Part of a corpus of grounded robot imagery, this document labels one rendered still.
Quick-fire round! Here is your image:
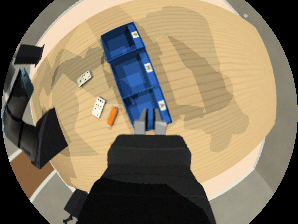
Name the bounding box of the blue rack of bins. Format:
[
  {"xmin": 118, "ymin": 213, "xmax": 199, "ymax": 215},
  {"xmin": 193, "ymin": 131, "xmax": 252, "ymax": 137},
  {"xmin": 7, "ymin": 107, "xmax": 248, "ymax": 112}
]
[{"xmin": 100, "ymin": 21, "xmax": 173, "ymax": 132}]

